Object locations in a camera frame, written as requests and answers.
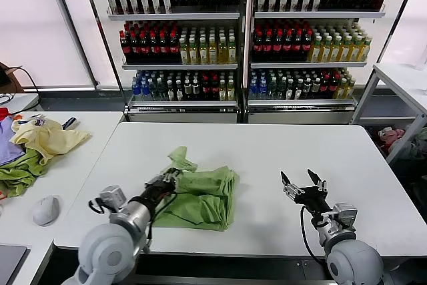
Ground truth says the light grey computer mouse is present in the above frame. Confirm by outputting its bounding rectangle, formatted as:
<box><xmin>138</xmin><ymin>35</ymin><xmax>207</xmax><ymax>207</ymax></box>
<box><xmin>32</xmin><ymin>196</ymin><xmax>63</xmax><ymax>227</ymax></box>

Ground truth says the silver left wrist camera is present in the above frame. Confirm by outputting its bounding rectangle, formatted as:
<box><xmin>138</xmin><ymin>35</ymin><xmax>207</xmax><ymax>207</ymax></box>
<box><xmin>99</xmin><ymin>185</ymin><xmax>127</xmax><ymax>212</ymax></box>

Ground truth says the light green t-shirt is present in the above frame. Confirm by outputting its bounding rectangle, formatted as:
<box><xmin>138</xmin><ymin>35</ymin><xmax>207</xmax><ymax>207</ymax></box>
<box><xmin>151</xmin><ymin>146</ymin><xmax>240</xmax><ymax>232</ymax></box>

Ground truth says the pale yellow garment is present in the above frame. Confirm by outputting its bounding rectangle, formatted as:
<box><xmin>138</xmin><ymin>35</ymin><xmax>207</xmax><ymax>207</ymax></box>
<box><xmin>9</xmin><ymin>118</ymin><xmax>91</xmax><ymax>166</ymax></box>

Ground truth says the black left camera cable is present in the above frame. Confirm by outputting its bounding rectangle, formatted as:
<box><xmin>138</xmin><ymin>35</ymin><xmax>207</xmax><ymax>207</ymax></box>
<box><xmin>88</xmin><ymin>198</ymin><xmax>111</xmax><ymax>215</ymax></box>

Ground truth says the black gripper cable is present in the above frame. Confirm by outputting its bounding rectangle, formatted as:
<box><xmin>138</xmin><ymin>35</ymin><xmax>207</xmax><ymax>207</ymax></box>
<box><xmin>299</xmin><ymin>205</ymin><xmax>330</xmax><ymax>264</ymax></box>
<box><xmin>146</xmin><ymin>192</ymin><xmax>178</xmax><ymax>254</ymax></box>

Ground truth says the white metal side table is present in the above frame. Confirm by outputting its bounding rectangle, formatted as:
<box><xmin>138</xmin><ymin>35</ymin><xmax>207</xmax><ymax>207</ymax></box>
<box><xmin>350</xmin><ymin>63</ymin><xmax>427</xmax><ymax>166</ymax></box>

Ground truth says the brown cardboard box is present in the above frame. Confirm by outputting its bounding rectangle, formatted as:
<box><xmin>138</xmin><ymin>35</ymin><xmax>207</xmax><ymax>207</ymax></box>
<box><xmin>0</xmin><ymin>62</ymin><xmax>23</xmax><ymax>94</ymax></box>

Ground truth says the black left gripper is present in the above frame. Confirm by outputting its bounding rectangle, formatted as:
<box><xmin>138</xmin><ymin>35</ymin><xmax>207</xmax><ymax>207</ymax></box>
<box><xmin>145</xmin><ymin>168</ymin><xmax>183</xmax><ymax>201</ymax></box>

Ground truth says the right beverage shelving unit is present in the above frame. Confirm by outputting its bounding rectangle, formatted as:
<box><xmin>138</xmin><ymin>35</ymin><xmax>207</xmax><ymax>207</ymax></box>
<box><xmin>246</xmin><ymin>0</ymin><xmax>390</xmax><ymax>125</ymax></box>

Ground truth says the black desk cable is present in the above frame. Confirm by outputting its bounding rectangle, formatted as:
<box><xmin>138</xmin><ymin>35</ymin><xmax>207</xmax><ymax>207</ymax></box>
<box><xmin>13</xmin><ymin>66</ymin><xmax>39</xmax><ymax>92</ymax></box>

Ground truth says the left beverage shelving unit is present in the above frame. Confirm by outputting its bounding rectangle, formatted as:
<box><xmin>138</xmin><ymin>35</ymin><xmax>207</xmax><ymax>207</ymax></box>
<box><xmin>105</xmin><ymin>0</ymin><xmax>248</xmax><ymax>124</ymax></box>

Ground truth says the beverage shelving unit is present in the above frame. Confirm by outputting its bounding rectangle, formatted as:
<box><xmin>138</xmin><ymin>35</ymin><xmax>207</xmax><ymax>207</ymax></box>
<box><xmin>105</xmin><ymin>0</ymin><xmax>248</xmax><ymax>124</ymax></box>
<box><xmin>246</xmin><ymin>0</ymin><xmax>390</xmax><ymax>125</ymax></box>

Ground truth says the grey green clothes pile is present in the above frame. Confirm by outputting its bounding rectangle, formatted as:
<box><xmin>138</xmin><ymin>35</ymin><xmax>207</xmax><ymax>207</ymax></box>
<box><xmin>398</xmin><ymin>127</ymin><xmax>427</xmax><ymax>166</ymax></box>

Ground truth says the pink clothes pile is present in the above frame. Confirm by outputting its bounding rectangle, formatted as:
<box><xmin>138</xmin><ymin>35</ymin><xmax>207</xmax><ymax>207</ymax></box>
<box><xmin>376</xmin><ymin>126</ymin><xmax>406</xmax><ymax>152</ymax></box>

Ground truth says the dark grey laptop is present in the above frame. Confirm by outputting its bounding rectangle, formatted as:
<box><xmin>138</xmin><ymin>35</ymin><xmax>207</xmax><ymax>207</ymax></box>
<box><xmin>0</xmin><ymin>244</ymin><xmax>28</xmax><ymax>285</ymax></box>

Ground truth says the small dark bottle red cap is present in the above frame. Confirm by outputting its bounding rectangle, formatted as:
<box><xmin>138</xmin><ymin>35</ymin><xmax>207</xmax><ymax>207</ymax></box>
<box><xmin>209</xmin><ymin>76</ymin><xmax>219</xmax><ymax>101</ymax></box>
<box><xmin>320</xmin><ymin>74</ymin><xmax>330</xmax><ymax>99</ymax></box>
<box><xmin>328</xmin><ymin>74</ymin><xmax>338</xmax><ymax>99</ymax></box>
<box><xmin>200</xmin><ymin>76</ymin><xmax>210</xmax><ymax>101</ymax></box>

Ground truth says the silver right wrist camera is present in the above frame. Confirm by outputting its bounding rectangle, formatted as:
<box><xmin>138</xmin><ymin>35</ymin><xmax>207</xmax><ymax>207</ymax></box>
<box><xmin>332</xmin><ymin>202</ymin><xmax>358</xmax><ymax>231</ymax></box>

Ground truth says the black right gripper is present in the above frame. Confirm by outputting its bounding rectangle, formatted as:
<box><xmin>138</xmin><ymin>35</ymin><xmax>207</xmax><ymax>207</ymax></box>
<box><xmin>281</xmin><ymin>169</ymin><xmax>334</xmax><ymax>216</ymax></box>

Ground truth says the crumpled green garment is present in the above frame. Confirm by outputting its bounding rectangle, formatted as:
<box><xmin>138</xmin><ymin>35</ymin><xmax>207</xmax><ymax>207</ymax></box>
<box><xmin>0</xmin><ymin>148</ymin><xmax>49</xmax><ymax>198</ymax></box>

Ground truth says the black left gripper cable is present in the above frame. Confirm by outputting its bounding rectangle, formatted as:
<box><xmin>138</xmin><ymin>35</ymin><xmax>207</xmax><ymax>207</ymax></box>
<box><xmin>146</xmin><ymin>192</ymin><xmax>178</xmax><ymax>254</ymax></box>

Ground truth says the purple garment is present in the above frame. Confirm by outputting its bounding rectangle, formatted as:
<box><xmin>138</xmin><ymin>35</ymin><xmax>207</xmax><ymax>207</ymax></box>
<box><xmin>0</xmin><ymin>116</ymin><xmax>26</xmax><ymax>167</ymax></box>

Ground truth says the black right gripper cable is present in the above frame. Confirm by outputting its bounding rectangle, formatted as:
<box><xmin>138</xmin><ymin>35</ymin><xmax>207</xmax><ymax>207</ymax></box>
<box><xmin>299</xmin><ymin>205</ymin><xmax>330</xmax><ymax>264</ymax></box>

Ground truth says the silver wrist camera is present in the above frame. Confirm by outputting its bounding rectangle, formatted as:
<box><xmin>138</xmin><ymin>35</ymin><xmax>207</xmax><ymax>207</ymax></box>
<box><xmin>99</xmin><ymin>185</ymin><xmax>127</xmax><ymax>212</ymax></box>
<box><xmin>332</xmin><ymin>202</ymin><xmax>358</xmax><ymax>231</ymax></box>

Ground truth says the cola bottle red cap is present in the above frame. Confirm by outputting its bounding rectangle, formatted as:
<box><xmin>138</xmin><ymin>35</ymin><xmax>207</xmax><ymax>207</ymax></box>
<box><xmin>168</xmin><ymin>30</ymin><xmax>179</xmax><ymax>64</ymax></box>
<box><xmin>252</xmin><ymin>31</ymin><xmax>263</xmax><ymax>62</ymax></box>
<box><xmin>149</xmin><ymin>31</ymin><xmax>159</xmax><ymax>64</ymax></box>
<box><xmin>119</xmin><ymin>31</ymin><xmax>131</xmax><ymax>64</ymax></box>
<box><xmin>139</xmin><ymin>31</ymin><xmax>150</xmax><ymax>64</ymax></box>
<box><xmin>129</xmin><ymin>31</ymin><xmax>140</xmax><ymax>64</ymax></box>
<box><xmin>282</xmin><ymin>30</ymin><xmax>293</xmax><ymax>62</ymax></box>
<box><xmin>158</xmin><ymin>31</ymin><xmax>169</xmax><ymax>64</ymax></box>
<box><xmin>302</xmin><ymin>30</ymin><xmax>313</xmax><ymax>62</ymax></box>
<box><xmin>272</xmin><ymin>31</ymin><xmax>283</xmax><ymax>62</ymax></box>
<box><xmin>262</xmin><ymin>31</ymin><xmax>273</xmax><ymax>62</ymax></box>
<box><xmin>292</xmin><ymin>30</ymin><xmax>303</xmax><ymax>62</ymax></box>

